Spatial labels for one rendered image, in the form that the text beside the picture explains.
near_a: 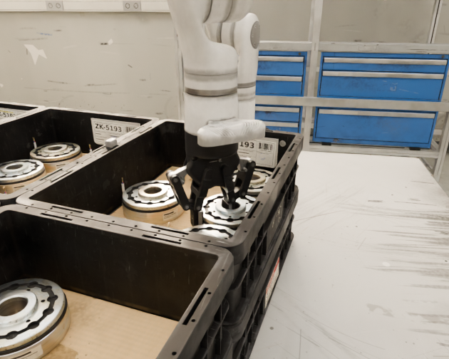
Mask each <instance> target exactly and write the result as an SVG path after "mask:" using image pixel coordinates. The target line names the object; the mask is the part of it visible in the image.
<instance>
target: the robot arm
mask: <svg viewBox="0 0 449 359"><path fill-rule="evenodd" d="M252 3H253V0H167V4H168V7H169V10H170V13H171V16H172V19H173V22H174V25H175V29H176V31H177V37H178V39H179V42H180V47H181V51H182V58H183V63H184V77H185V102H184V122H185V152H186V159H185V162H184V164H183V167H181V168H180V169H178V170H175V171H172V170H168V171H167V172H166V177H167V180H168V182H169V184H170V186H171V188H172V191H173V193H174V195H175V198H176V200H177V203H178V204H179V205H180V206H181V207H182V208H183V209H184V210H185V211H187V210H189V209H190V223H191V225H192V226H197V225H203V211H202V206H203V203H204V199H205V197H207V193H208V189H211V188H213V187H220V189H221V191H222V196H223V197H224V199H222V207H223V208H225V209H234V203H235V202H236V200H237V199H238V198H240V197H245V196H246V195H247V191H248V189H249V184H250V182H251V179H252V175H253V173H254V168H255V166H256V162H255V161H254V160H252V159H250V158H249V157H247V156H244V157H239V155H238V154H237V151H238V148H239V142H245V141H250V140H257V139H260V138H263V137H265V124H264V123H263V122H262V121H261V120H255V119H254V113H255V89H256V77H257V67H258V55H259V40H260V25H259V19H258V18H257V16H256V15H255V14H252V13H249V11H250V9H251V7H252ZM202 24H205V25H206V29H207V32H208V36H209V38H210V40H209V39H208V37H207V36H206V34H205V31H204V29H203V25H202ZM237 56H239V60H238V58H237ZM236 169H238V172H237V176H236V179H235V181H234V183H233V180H232V175H233V173H234V171H235V170H236ZM186 175H189V176H190V177H191V178H192V183H191V186H190V189H191V193H190V198H189V199H188V198H187V195H186V193H185V191H184V188H183V186H182V185H183V184H184V183H185V176H186Z"/></svg>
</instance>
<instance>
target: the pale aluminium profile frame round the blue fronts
mask: <svg viewBox="0 0 449 359"><path fill-rule="evenodd" d="M442 2H443V0H435V3H434V7H433V12H432V16H431V20H430V27H429V31H428V37H427V41H426V43H434V40H435V34H436V30H437V26H438V20H439V16H440V10H441V6H442ZM322 6H323V0H311V16H310V25H309V41H311V42H312V45H311V51H307V60H306V77H305V85H304V97H296V96H277V95H255V104H270V105H303V110H302V119H301V134H302V135H303V136H304V141H303V149H302V151H311V152H314V151H323V152H347V153H359V154H372V155H396V156H401V157H415V158H420V160H421V161H422V162H423V164H424V165H425V166H426V167H427V169H428V170H429V171H430V173H431V174H432V176H434V178H435V179H436V180H437V182H439V179H440V173H441V170H442V167H443V162H444V159H445V154H446V151H447V148H448V143H449V102H429V101H410V100H372V99H353V98H315V97H314V87H315V80H316V72H319V67H320V66H316V65H317V57H318V49H319V35H320V28H321V13H322ZM174 31H175V59H176V74H177V101H178V115H179V120H184V102H185V80H184V63H183V58H182V51H181V47H180V42H179V39H178V37H177V31H176V29H175V25H174ZM177 41H178V43H179V48H177ZM315 43H316V50H314V44H315ZM447 76H449V70H448V74H447ZM313 106H321V107H340V108H374V109H391V110H426V111H444V112H446V116H445V121H444V124H443V129H442V130H434V133H433V134H434V135H441V136H440V142H439V145H438V144H437V143H436V142H435V141H434V140H433V138H432V142H431V145H430V148H429V150H422V149H420V148H419V147H404V148H396V147H371V146H358V145H332V143H335V142H321V144H319V143H309V142H312V139H313V136H310V132H311V128H314V124H313V123H314V118H315V117H312V109H313ZM424 157H432V158H435V162H434V165H433V168H432V167H431V166H430V164H429V163H428V162H427V160H426V159H425V158H424Z"/></svg>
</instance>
